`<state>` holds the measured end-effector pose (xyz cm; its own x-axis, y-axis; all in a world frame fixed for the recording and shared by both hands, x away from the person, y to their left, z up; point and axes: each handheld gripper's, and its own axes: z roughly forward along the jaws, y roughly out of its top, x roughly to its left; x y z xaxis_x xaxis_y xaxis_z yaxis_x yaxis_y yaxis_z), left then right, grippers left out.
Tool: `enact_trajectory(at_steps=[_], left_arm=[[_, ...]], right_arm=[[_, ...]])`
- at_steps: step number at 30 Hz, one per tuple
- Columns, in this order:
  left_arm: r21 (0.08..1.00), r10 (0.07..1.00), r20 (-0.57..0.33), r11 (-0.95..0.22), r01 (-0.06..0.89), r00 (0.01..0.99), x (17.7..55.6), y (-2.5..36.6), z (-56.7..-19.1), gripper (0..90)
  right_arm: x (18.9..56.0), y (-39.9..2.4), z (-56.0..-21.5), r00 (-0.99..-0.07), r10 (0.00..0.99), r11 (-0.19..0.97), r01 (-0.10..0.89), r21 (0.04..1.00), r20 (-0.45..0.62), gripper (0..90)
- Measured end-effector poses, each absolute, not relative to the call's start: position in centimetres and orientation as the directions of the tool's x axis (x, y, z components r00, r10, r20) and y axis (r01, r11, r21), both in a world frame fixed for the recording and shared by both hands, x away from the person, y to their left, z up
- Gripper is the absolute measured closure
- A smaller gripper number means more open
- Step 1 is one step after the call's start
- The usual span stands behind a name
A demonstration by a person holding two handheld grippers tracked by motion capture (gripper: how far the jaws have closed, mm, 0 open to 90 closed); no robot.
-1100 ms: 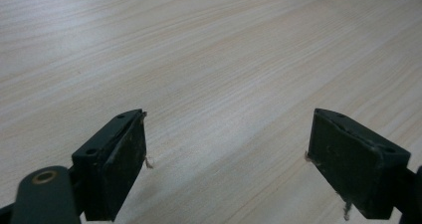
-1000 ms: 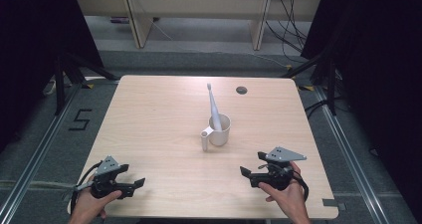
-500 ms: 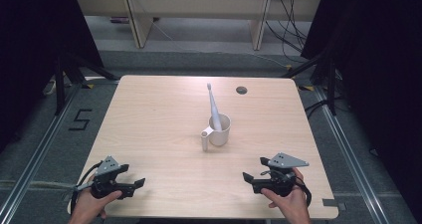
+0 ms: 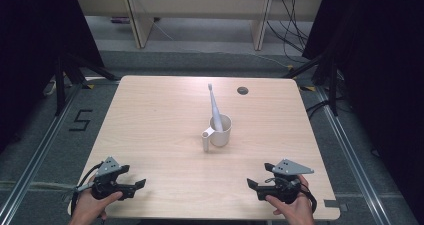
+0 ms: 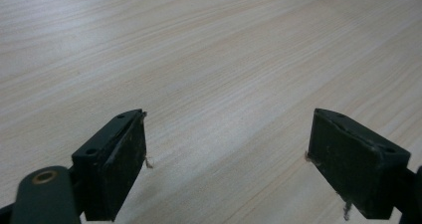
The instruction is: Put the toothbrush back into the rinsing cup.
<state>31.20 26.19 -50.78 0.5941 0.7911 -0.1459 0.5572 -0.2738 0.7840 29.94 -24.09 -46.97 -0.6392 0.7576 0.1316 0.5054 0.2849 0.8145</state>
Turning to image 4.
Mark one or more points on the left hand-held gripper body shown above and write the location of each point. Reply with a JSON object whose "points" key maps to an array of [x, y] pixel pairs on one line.
{"points": [[107, 166]]}

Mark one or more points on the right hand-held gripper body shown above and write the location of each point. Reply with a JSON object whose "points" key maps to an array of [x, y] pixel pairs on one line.
{"points": [[290, 167]]}

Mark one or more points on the white cup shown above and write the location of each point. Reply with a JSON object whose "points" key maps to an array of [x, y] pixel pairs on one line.
{"points": [[220, 135]]}

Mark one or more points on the white electric toothbrush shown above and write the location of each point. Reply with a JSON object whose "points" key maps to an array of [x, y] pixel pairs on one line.
{"points": [[215, 108]]}

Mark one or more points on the person's left hand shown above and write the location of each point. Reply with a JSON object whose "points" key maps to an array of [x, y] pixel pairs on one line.
{"points": [[87, 206]]}

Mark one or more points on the person's right hand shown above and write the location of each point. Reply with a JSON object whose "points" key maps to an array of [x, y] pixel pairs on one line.
{"points": [[298, 211]]}

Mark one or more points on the grey round table grommet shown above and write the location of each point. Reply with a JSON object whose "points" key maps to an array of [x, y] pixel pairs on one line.
{"points": [[242, 90]]}

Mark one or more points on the black metal stand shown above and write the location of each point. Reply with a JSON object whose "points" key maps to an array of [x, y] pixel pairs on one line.
{"points": [[60, 85], [332, 85]]}

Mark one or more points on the white power strip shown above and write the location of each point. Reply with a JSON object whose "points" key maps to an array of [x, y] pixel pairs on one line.
{"points": [[50, 88]]}

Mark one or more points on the dark curtain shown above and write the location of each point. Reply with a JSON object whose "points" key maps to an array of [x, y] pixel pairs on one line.
{"points": [[30, 35], [383, 68]]}

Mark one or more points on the beige wooden bench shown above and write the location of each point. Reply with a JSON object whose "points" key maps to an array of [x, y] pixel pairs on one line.
{"points": [[200, 1]]}

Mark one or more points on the grey metal floor rail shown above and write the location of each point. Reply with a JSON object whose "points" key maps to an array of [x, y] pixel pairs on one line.
{"points": [[36, 155], [350, 151]]}

